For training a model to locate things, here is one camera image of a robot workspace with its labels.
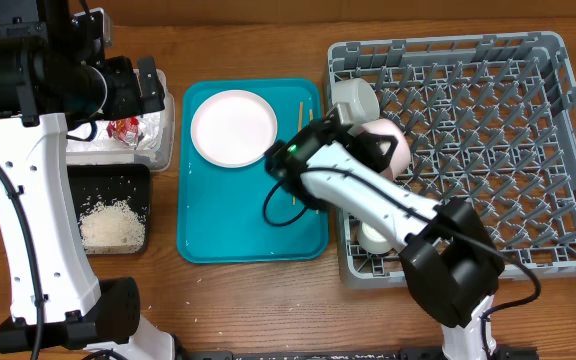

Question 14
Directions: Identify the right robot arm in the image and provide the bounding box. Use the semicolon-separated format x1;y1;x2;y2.
264;118;505;359

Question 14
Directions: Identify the black rectangular tray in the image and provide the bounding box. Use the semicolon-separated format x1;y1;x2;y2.
68;164;152;254

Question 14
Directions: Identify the red foil snack wrapper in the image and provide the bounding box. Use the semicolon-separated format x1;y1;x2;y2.
106;117;142;148

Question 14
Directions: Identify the clear plastic waste bin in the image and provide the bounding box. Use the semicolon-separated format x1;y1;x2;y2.
66;69;175;172

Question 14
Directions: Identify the pile of rice grains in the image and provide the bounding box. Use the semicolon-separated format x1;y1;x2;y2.
79;200;146;255

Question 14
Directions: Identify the grey bowl with rice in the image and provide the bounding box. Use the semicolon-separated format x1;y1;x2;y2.
331;78;380;135

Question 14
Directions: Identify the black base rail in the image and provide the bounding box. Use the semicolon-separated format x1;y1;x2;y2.
172;342;539;360

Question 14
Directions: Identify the white napkin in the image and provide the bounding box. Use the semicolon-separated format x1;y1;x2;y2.
67;112;169;152

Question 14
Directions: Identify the small pink plate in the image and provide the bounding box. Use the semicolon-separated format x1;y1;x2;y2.
360;118;412;180

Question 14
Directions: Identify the grey dishwasher rack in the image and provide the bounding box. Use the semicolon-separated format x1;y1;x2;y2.
327;31;576;278

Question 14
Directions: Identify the large white plate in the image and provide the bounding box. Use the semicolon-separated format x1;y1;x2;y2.
190;90;278;168

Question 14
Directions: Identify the teal plastic serving tray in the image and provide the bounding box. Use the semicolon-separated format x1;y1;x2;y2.
177;78;329;264

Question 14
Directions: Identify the small white cup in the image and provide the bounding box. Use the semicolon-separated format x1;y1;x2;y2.
357;222;393;255

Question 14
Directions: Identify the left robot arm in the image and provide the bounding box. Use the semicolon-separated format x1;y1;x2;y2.
0;0;182;359

